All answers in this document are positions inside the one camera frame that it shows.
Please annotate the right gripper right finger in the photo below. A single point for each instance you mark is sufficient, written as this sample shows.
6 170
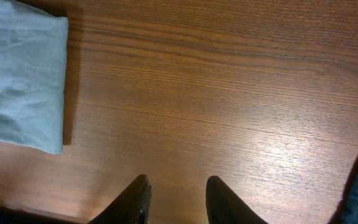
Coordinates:
224 206

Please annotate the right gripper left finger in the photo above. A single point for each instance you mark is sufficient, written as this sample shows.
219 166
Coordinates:
131 206

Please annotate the light blue t-shirt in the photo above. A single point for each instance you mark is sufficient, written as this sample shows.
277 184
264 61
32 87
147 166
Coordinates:
33 61

